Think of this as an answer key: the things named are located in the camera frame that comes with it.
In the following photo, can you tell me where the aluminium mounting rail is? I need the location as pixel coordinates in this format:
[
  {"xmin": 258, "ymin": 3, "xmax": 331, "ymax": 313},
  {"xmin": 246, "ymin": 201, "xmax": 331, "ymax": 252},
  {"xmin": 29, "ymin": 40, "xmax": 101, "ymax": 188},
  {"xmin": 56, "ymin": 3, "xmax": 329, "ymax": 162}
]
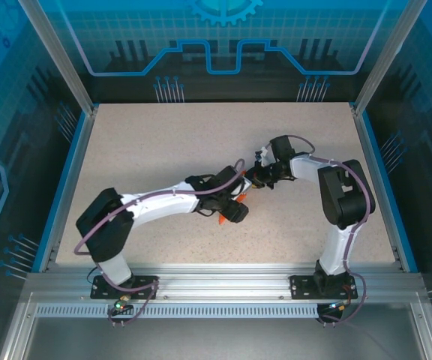
[{"xmin": 24, "ymin": 262, "xmax": 427, "ymax": 304}]

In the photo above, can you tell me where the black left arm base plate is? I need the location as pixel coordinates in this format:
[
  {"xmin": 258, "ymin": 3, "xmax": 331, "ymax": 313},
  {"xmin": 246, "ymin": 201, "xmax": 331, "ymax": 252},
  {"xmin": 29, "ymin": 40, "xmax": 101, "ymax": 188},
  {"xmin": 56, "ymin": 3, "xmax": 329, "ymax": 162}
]
[{"xmin": 90, "ymin": 274, "xmax": 160, "ymax": 300}]

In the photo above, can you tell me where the grey metal sheet panel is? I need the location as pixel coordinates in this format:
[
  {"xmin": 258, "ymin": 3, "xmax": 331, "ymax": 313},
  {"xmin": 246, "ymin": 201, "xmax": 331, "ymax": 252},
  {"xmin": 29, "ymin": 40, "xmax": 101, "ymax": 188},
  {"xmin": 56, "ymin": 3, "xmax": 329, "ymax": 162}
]
[{"xmin": 24, "ymin": 317, "xmax": 423, "ymax": 360}]

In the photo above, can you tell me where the aluminium frame post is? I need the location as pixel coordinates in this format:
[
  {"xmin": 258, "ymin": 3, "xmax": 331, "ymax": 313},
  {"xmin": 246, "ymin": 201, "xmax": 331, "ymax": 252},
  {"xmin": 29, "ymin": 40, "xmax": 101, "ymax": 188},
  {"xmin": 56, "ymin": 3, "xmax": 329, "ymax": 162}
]
[
  {"xmin": 352, "ymin": 0, "xmax": 430, "ymax": 116},
  {"xmin": 16, "ymin": 0, "xmax": 100, "ymax": 116}
]

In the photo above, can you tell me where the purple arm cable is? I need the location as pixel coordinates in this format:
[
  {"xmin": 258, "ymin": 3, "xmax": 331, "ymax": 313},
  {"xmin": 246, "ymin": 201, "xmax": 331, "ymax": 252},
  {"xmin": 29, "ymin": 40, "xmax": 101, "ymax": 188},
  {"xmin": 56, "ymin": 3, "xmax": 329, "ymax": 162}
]
[
  {"xmin": 286, "ymin": 133, "xmax": 375, "ymax": 328},
  {"xmin": 73, "ymin": 159, "xmax": 247, "ymax": 327}
]

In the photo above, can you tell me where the connector with green light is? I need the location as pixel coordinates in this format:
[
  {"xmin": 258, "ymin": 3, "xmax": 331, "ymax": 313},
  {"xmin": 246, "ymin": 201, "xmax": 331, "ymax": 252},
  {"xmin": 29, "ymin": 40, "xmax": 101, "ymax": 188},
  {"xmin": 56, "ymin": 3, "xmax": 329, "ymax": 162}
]
[{"xmin": 111, "ymin": 295, "xmax": 134, "ymax": 313}]

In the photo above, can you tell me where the connector with orange light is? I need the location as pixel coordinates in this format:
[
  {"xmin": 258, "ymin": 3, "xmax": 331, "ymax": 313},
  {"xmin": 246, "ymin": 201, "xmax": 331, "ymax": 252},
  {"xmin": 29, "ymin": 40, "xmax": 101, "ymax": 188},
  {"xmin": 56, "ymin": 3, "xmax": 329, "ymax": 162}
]
[{"xmin": 326, "ymin": 299, "xmax": 353, "ymax": 313}]

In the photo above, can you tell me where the aluminium table side rail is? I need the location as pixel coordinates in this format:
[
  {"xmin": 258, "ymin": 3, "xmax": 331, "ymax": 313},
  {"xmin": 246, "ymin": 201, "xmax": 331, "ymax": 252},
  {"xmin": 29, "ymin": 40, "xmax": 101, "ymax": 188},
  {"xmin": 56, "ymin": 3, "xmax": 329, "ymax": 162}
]
[
  {"xmin": 37, "ymin": 106, "xmax": 99, "ymax": 273},
  {"xmin": 352, "ymin": 104, "xmax": 408, "ymax": 273}
]

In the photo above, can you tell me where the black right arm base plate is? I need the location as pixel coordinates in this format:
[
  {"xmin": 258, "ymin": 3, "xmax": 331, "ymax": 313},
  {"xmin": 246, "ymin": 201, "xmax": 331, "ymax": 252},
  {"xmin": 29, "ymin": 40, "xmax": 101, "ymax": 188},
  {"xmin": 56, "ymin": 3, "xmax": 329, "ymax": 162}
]
[{"xmin": 289, "ymin": 274, "xmax": 359, "ymax": 300}]

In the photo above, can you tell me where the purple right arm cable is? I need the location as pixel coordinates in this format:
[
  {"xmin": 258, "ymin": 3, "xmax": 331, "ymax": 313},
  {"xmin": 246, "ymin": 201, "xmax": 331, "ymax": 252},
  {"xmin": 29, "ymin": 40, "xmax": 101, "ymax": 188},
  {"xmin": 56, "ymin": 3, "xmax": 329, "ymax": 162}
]
[{"xmin": 286, "ymin": 133, "xmax": 375, "ymax": 328}]

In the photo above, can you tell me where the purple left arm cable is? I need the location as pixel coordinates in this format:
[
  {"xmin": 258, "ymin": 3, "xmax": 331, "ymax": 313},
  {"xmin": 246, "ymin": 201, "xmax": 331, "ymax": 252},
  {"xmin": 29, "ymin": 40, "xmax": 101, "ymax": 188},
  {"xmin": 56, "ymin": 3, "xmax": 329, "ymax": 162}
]
[{"xmin": 73, "ymin": 159, "xmax": 247, "ymax": 327}]

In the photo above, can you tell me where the grey slotted cable duct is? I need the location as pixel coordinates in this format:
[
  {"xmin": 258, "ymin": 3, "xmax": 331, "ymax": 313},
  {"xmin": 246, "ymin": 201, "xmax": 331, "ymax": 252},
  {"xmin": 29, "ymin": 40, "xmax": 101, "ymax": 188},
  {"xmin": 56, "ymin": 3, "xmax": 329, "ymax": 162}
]
[{"xmin": 35, "ymin": 304, "xmax": 320, "ymax": 319}]

